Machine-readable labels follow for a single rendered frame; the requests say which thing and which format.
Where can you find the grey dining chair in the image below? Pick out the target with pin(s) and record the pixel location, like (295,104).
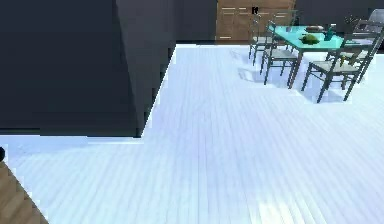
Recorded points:
(363,33)
(278,54)
(258,39)
(334,67)

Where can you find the brown wooden cabinet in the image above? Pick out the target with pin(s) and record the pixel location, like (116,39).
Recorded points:
(235,23)

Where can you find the small black object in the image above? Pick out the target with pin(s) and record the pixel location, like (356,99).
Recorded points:
(255,10)

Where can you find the turquoise dining table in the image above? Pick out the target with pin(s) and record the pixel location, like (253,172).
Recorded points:
(293,36)

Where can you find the brown bowl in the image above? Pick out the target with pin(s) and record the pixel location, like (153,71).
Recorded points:
(314,28)

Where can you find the teal bottle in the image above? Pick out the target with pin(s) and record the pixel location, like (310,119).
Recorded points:
(329,33)

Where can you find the black round door knob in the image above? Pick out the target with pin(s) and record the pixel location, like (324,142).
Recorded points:
(1,153)

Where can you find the grey rounded appliance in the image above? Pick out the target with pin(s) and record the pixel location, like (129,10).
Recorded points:
(377,15)

